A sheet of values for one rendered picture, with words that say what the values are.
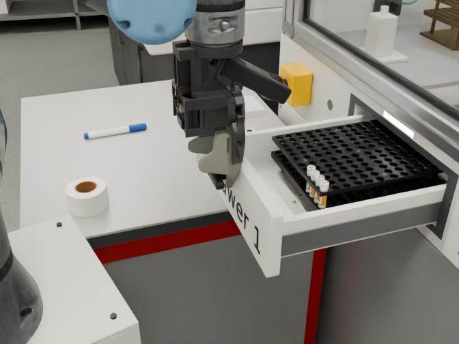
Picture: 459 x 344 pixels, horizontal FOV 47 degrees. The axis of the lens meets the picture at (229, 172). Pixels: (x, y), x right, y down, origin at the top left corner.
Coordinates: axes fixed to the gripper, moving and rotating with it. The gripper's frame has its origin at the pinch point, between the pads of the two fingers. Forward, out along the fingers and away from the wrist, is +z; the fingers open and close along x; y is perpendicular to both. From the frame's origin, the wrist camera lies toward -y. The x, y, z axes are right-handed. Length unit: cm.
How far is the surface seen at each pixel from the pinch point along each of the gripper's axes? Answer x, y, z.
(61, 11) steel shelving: -389, 14, 76
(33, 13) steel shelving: -387, 35, 76
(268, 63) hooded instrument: -82, -40, 17
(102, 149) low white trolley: -38.4, 15.4, 14.4
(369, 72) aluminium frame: -9.5, -27.7, -8.7
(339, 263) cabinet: -10.4, -28.2, 34.4
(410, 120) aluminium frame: 3.1, -27.6, -5.7
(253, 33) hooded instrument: -80, -34, 6
